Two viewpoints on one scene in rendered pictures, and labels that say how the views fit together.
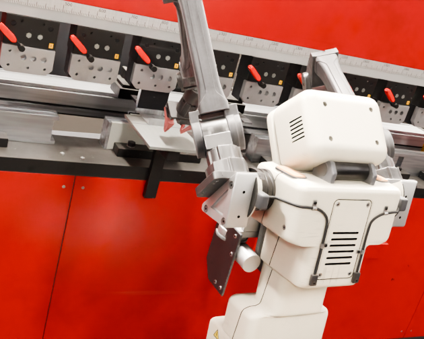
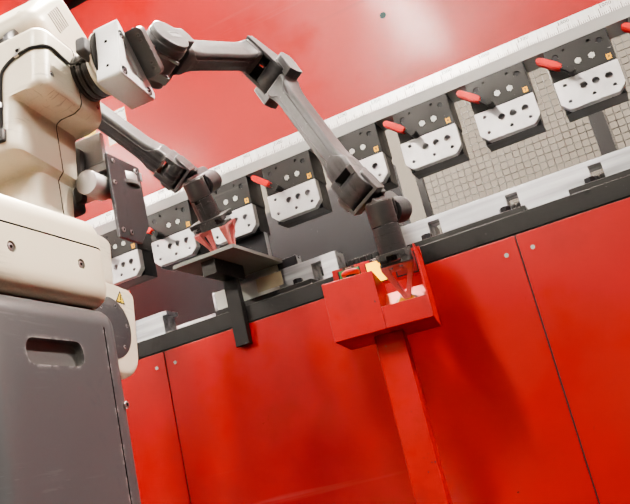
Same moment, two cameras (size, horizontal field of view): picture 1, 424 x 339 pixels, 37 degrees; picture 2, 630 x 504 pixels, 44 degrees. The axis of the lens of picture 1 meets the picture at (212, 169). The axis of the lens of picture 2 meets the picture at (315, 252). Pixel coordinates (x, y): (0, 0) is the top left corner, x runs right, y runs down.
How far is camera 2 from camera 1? 2.10 m
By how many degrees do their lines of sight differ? 62
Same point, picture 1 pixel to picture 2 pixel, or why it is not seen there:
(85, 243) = (204, 434)
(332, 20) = (398, 48)
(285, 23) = (341, 89)
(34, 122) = (147, 326)
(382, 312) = not seen: outside the picture
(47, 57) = (133, 257)
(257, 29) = not seen: hidden behind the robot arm
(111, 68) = (190, 238)
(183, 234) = (316, 384)
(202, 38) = not seen: outside the picture
